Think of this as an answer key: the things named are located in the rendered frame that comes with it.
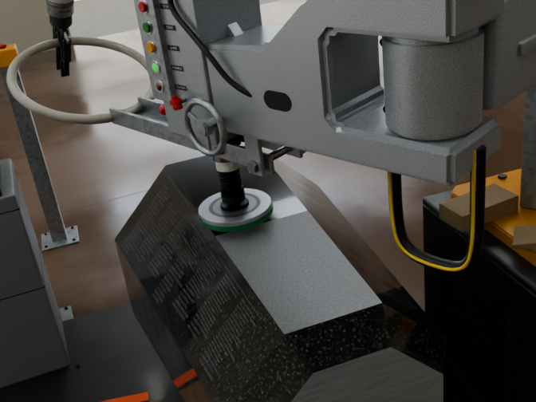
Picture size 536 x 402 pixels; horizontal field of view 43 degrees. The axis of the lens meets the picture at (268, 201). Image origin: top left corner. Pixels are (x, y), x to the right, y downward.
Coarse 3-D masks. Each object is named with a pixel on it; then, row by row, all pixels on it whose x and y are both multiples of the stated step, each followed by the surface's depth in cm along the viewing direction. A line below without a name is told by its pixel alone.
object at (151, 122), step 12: (144, 108) 220; (156, 108) 215; (120, 120) 212; (132, 120) 207; (144, 120) 202; (156, 120) 200; (144, 132) 205; (156, 132) 200; (168, 132) 196; (180, 144) 194; (192, 144) 190; (204, 144) 186; (228, 144) 179; (264, 144) 186; (276, 144) 183; (228, 156) 181; (240, 156) 178; (264, 156) 171; (276, 156) 175; (300, 156) 178; (252, 168) 170
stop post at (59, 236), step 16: (0, 48) 332; (16, 48) 336; (0, 64) 331; (16, 112) 344; (32, 128) 349; (32, 144) 353; (32, 160) 356; (48, 176) 362; (48, 192) 366; (48, 208) 369; (48, 224) 373; (64, 224) 383; (48, 240) 380; (64, 240) 378
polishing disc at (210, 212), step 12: (252, 192) 204; (264, 192) 203; (204, 204) 201; (216, 204) 200; (252, 204) 197; (264, 204) 197; (204, 216) 194; (216, 216) 194; (228, 216) 193; (240, 216) 192; (252, 216) 191
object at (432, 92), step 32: (480, 32) 127; (384, 64) 132; (416, 64) 125; (448, 64) 124; (480, 64) 128; (384, 96) 137; (416, 96) 128; (448, 96) 127; (480, 96) 131; (416, 128) 131; (448, 128) 130
